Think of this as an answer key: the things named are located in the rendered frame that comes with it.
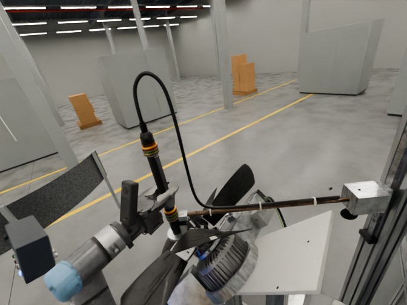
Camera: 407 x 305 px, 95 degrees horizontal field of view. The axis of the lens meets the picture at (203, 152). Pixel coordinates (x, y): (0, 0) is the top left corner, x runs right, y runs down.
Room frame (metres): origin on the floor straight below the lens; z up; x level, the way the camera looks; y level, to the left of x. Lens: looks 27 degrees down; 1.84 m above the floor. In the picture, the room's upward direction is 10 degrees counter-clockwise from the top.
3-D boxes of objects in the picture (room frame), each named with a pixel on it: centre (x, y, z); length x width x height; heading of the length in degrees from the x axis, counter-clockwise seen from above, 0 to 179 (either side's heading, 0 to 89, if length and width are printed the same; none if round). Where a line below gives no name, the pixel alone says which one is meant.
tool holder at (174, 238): (0.48, 0.14, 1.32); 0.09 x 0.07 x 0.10; 84
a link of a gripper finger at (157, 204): (0.43, 0.16, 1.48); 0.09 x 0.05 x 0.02; 129
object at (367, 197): (0.42, -0.48, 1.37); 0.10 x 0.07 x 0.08; 84
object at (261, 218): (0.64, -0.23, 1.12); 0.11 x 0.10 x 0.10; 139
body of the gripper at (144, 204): (0.40, 0.22, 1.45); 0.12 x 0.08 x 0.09; 139
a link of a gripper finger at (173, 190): (0.46, 0.13, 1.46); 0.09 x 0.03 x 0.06; 129
